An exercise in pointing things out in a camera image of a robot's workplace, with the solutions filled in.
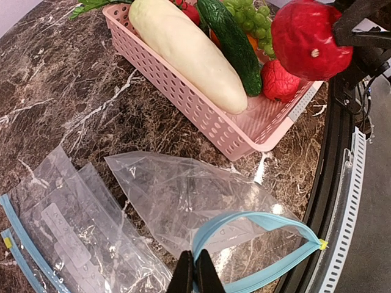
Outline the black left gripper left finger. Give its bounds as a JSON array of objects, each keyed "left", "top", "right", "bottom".
[{"left": 166, "top": 251, "right": 194, "bottom": 293}]

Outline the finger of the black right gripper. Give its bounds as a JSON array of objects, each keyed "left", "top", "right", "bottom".
[{"left": 333, "top": 5, "right": 376, "bottom": 47}]

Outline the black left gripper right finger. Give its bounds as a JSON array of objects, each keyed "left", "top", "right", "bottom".
[{"left": 195, "top": 249, "right": 225, "bottom": 293}]

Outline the red apple toy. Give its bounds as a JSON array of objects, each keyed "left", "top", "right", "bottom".
[{"left": 271, "top": 1, "right": 353, "bottom": 81}]

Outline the clear zip bag blue zipper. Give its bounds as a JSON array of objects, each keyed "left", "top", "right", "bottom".
[{"left": 106, "top": 151, "right": 327, "bottom": 292}]

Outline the pink red fruit toy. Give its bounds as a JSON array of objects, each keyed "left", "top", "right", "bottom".
[{"left": 261, "top": 59, "right": 301, "bottom": 103}]

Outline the green cucumber toy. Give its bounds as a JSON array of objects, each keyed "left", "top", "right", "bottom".
[{"left": 197, "top": 0, "right": 262, "bottom": 97}]

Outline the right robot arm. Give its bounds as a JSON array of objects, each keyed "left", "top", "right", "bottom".
[{"left": 329, "top": 1, "right": 390, "bottom": 115}]

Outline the green grapes toy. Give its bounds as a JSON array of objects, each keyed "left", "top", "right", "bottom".
[{"left": 223, "top": 0, "right": 276, "bottom": 60}]

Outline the orange carrot toy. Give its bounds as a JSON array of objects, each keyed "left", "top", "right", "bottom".
[{"left": 210, "top": 31, "right": 258, "bottom": 51}]

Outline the pink plastic basket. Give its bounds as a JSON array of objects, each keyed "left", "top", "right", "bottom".
[{"left": 103, "top": 4, "right": 322, "bottom": 161}]

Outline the red tomato toy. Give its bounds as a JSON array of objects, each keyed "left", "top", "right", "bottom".
[{"left": 172, "top": 0, "right": 201, "bottom": 26}]

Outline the white radish toy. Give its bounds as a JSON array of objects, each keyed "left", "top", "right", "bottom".
[{"left": 129, "top": 1, "right": 247, "bottom": 115}]

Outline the green leaf sprig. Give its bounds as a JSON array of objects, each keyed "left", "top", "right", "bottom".
[{"left": 69, "top": 0, "right": 134, "bottom": 20}]

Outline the black front rail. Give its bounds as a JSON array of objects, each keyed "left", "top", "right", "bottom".
[{"left": 275, "top": 81, "right": 354, "bottom": 292}]

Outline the white slotted cable duct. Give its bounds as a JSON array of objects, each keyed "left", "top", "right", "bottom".
[{"left": 316, "top": 128, "right": 367, "bottom": 292}]

